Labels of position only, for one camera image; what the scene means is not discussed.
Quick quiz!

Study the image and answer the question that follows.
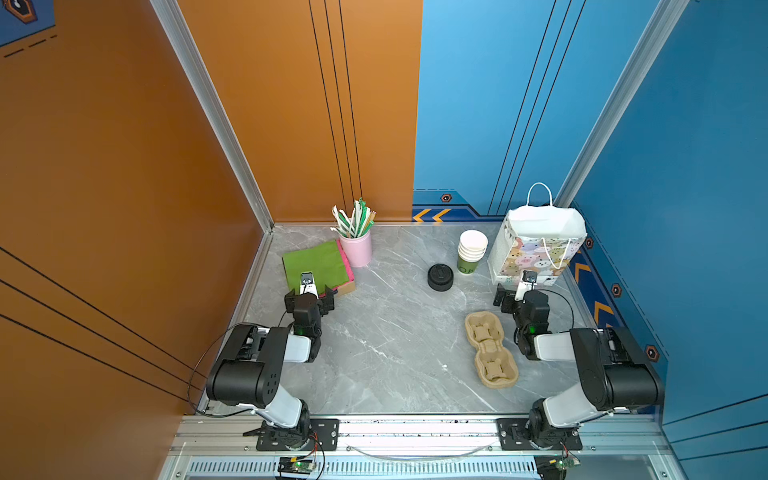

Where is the cartoon paper gift bag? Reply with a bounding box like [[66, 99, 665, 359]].
[[488, 196, 587, 290]]

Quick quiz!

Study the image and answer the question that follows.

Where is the pulp cup carrier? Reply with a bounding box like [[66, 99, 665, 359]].
[[464, 311, 519, 389]]

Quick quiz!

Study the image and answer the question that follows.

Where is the stack of paper cups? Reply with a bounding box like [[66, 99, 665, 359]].
[[457, 230, 488, 275]]

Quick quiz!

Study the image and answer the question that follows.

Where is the black cup lid stack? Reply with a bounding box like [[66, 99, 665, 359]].
[[427, 263, 454, 292]]

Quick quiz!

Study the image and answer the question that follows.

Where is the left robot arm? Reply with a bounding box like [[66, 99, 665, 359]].
[[206, 286, 336, 451]]

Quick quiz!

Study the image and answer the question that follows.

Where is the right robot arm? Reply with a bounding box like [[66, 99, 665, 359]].
[[493, 285, 664, 450]]

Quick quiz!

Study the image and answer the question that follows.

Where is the cardboard napkin box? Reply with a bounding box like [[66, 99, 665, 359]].
[[325, 239, 356, 295]]

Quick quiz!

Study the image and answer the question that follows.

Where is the green napkin stack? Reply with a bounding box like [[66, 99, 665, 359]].
[[282, 240, 354, 294]]

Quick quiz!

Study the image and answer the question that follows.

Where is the pink straw holder cup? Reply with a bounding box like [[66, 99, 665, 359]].
[[339, 231, 373, 268]]

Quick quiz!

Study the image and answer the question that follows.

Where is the bundle of wrapped straws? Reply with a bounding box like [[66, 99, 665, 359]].
[[331, 198, 377, 239]]

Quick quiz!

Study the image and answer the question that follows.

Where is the left green circuit board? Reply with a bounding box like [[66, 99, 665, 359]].
[[276, 457, 319, 479]]

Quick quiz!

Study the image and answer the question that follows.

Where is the green circuit board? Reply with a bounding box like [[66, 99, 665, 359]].
[[549, 457, 580, 471], [276, 457, 319, 479]]

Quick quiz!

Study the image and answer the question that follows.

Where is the right green circuit board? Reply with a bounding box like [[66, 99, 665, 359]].
[[549, 457, 580, 471]]

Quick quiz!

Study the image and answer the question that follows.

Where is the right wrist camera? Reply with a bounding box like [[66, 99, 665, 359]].
[[515, 270, 538, 301]]

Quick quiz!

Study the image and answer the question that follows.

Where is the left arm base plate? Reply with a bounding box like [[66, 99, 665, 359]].
[[256, 418, 340, 452]]

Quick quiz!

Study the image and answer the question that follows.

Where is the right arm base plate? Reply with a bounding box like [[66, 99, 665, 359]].
[[496, 417, 583, 451]]

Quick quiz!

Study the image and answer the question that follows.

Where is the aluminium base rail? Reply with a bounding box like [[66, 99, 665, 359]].
[[159, 414, 686, 479]]

